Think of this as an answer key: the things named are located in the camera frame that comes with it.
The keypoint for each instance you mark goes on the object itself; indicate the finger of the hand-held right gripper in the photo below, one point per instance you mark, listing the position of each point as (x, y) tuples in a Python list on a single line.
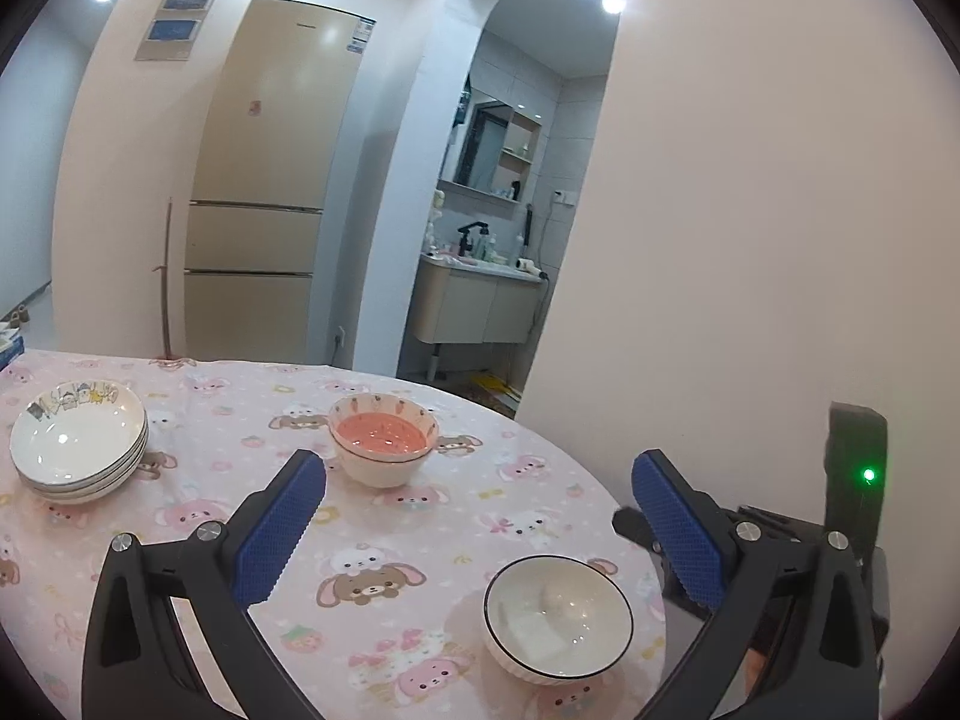
[(628, 523)]

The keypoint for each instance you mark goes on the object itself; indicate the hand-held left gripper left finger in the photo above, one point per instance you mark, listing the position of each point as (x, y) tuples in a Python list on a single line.
[(281, 532)]

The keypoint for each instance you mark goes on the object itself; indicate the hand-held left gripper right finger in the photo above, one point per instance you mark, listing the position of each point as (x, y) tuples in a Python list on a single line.
[(675, 540)]

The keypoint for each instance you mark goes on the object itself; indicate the white black rim bowl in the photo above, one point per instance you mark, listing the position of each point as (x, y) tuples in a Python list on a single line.
[(559, 615)]

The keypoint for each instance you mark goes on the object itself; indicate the pink inside ceramic bowl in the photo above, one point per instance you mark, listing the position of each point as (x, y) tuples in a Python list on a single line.
[(379, 431)]

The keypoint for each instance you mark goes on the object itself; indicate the pink cartoon print tablecloth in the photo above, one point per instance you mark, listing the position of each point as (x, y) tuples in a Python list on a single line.
[(420, 525)]

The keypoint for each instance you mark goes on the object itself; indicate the yellow floor mat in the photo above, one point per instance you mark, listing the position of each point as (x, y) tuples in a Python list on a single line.
[(495, 388)]

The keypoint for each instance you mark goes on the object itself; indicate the beige vanity cabinet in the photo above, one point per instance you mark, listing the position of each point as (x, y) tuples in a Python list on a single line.
[(465, 307)]

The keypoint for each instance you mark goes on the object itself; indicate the white hair dryer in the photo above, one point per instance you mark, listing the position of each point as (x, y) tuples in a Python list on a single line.
[(529, 265)]

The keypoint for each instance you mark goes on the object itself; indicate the black hanging tool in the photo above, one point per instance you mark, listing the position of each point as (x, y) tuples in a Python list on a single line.
[(529, 229)]

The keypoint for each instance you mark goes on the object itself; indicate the toiletry bottle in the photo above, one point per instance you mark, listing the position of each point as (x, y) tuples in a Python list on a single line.
[(489, 245)]

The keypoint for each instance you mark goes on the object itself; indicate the black faucet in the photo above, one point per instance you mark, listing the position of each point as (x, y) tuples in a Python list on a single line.
[(466, 240)]

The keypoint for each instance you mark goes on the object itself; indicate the blue tissue pack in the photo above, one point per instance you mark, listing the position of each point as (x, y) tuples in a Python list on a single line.
[(7, 349)]

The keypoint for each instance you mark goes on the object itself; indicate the white figurine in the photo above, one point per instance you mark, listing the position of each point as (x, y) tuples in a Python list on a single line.
[(435, 217)]

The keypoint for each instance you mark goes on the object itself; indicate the beige refrigerator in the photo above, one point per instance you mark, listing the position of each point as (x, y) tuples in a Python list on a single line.
[(262, 165)]

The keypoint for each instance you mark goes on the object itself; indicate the bathroom mirror cabinet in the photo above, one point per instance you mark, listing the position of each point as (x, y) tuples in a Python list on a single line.
[(484, 142)]

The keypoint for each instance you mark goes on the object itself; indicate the grey wall panel blue pictures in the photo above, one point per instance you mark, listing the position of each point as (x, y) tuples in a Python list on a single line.
[(180, 19)]

